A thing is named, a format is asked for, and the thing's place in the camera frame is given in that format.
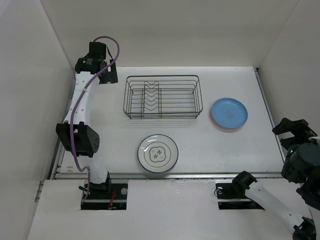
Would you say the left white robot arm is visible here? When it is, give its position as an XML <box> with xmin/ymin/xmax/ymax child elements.
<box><xmin>55</xmin><ymin>38</ymin><xmax>118</xmax><ymax>199</ymax></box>

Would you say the pink plastic plate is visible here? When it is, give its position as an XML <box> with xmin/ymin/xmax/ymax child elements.
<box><xmin>211</xmin><ymin>112</ymin><xmax>248</xmax><ymax>130</ymax></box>

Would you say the metal wire dish rack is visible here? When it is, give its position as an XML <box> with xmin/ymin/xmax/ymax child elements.
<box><xmin>123</xmin><ymin>74</ymin><xmax>203</xmax><ymax>119</ymax></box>

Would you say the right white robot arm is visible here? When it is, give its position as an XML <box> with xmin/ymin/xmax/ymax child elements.
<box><xmin>231</xmin><ymin>117</ymin><xmax>320</xmax><ymax>240</ymax></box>

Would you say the white flower pattern plate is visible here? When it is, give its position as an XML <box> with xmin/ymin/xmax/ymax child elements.
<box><xmin>137</xmin><ymin>134</ymin><xmax>179</xmax><ymax>174</ymax></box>

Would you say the blue plastic plate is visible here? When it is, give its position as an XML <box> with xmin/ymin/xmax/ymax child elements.
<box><xmin>211</xmin><ymin>97</ymin><xmax>249</xmax><ymax>129</ymax></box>

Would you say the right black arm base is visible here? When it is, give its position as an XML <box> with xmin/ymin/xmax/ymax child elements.
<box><xmin>214</xmin><ymin>182</ymin><xmax>264</xmax><ymax>210</ymax></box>

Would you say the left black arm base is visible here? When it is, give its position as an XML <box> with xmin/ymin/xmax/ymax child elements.
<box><xmin>78</xmin><ymin>181</ymin><xmax>128</xmax><ymax>211</ymax></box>

